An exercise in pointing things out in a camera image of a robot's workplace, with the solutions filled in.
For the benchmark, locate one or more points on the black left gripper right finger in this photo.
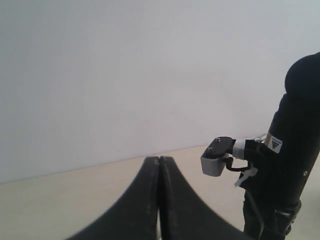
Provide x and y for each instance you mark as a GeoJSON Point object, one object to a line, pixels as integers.
{"type": "Point", "coordinates": [183, 215]}

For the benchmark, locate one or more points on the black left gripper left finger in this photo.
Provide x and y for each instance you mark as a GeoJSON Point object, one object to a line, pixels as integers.
{"type": "Point", "coordinates": [134, 215]}

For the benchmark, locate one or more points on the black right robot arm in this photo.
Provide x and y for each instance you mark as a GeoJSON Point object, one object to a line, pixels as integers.
{"type": "Point", "coordinates": [272, 196]}

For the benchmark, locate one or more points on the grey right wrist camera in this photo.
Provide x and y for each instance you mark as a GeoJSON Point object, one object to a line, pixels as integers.
{"type": "Point", "coordinates": [222, 151]}

